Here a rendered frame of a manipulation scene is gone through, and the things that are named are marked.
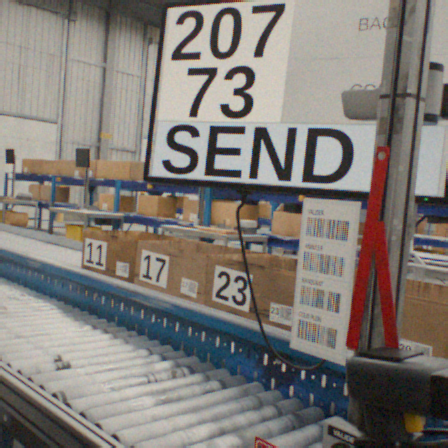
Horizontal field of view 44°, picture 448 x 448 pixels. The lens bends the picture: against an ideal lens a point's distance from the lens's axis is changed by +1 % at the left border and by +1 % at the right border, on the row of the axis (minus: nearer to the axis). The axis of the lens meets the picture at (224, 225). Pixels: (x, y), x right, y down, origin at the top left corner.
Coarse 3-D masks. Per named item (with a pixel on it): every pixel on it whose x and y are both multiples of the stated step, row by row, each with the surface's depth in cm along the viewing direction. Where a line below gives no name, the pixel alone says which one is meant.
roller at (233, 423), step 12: (264, 408) 131; (276, 408) 133; (288, 408) 135; (300, 408) 137; (216, 420) 122; (228, 420) 122; (240, 420) 124; (252, 420) 126; (264, 420) 128; (180, 432) 114; (192, 432) 115; (204, 432) 116; (216, 432) 118; (228, 432) 120; (144, 444) 107; (156, 444) 108; (168, 444) 110; (180, 444) 111; (192, 444) 113
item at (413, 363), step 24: (360, 360) 59; (384, 360) 57; (408, 360) 56; (432, 360) 56; (360, 384) 58; (384, 384) 56; (408, 384) 55; (432, 384) 53; (384, 408) 58; (408, 408) 55; (432, 408) 53; (384, 432) 58; (408, 432) 58
